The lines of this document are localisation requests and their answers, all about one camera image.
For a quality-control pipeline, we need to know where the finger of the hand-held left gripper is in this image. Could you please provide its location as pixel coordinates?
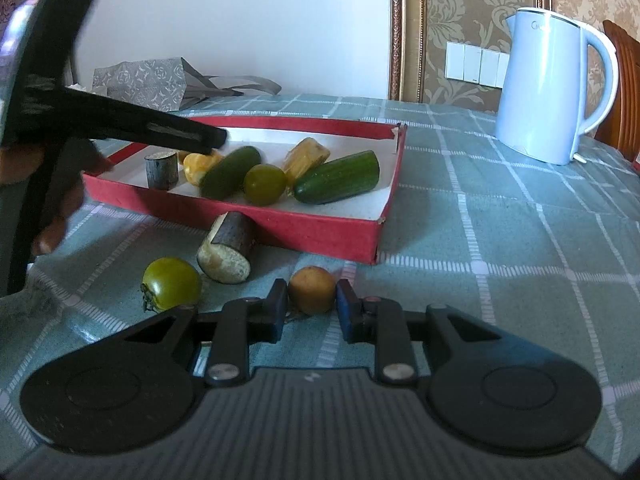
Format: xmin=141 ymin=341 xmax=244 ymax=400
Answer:
xmin=65 ymin=87 xmax=229 ymax=155

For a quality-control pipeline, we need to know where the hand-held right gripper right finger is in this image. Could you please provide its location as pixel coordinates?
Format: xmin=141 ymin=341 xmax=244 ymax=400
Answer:
xmin=336 ymin=278 xmax=501 ymax=386

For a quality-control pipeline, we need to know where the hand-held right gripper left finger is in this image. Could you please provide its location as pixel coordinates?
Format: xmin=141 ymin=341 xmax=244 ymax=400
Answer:
xmin=122 ymin=278 xmax=289 ymax=386

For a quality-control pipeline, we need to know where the small brown round fruit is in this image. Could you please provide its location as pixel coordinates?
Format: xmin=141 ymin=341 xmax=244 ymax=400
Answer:
xmin=288 ymin=266 xmax=337 ymax=316

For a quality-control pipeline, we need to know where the short dark sugarcane piece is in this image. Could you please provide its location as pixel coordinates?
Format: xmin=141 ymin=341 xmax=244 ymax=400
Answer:
xmin=144 ymin=150 xmax=180 ymax=191

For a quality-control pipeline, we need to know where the bright yellow corn piece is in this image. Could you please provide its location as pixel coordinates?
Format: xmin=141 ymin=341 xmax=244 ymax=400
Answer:
xmin=182 ymin=151 xmax=223 ymax=185

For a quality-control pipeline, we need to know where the red cardboard box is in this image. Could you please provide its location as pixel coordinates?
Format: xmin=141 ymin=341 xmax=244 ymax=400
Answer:
xmin=82 ymin=115 xmax=408 ymax=266

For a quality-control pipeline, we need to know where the green tomato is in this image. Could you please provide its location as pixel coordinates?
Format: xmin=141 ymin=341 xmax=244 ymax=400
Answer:
xmin=141 ymin=257 xmax=203 ymax=313
xmin=243 ymin=164 xmax=288 ymax=206

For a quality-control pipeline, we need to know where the person's left hand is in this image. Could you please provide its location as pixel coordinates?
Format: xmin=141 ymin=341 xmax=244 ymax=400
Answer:
xmin=0 ymin=141 xmax=113 ymax=257

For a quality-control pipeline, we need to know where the grey patterned bag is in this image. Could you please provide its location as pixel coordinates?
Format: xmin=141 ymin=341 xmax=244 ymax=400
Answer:
xmin=92 ymin=57 xmax=283 ymax=112

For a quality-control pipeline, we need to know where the eggplant piece on table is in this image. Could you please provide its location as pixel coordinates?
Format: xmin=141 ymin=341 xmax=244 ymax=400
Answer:
xmin=196 ymin=211 xmax=257 ymax=282

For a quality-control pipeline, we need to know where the small dark green cucumber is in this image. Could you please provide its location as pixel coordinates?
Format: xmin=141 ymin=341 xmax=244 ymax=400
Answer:
xmin=200 ymin=146 xmax=262 ymax=200

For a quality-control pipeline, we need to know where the large cut cucumber piece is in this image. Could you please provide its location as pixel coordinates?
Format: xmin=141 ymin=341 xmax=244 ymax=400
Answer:
xmin=293 ymin=150 xmax=380 ymax=205

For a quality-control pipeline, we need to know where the tan corn cob piece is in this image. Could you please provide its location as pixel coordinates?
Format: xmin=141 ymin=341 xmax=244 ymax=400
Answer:
xmin=282 ymin=137 xmax=332 ymax=186

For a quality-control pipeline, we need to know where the teal checked tablecloth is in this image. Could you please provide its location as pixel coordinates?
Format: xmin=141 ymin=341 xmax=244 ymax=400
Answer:
xmin=0 ymin=92 xmax=640 ymax=480

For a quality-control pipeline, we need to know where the light blue electric kettle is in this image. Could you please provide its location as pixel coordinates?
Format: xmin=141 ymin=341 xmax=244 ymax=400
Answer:
xmin=495 ymin=7 xmax=620 ymax=166

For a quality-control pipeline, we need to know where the brown wooden chair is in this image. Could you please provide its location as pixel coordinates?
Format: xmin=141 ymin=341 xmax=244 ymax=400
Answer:
xmin=594 ymin=20 xmax=640 ymax=161

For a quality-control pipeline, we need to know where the gold wall moulding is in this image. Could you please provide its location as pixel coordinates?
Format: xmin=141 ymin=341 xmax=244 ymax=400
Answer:
xmin=389 ymin=0 xmax=551 ymax=103

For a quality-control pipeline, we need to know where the white wall switch panel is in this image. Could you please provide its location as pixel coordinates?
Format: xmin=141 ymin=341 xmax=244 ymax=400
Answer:
xmin=446 ymin=41 xmax=512 ymax=88

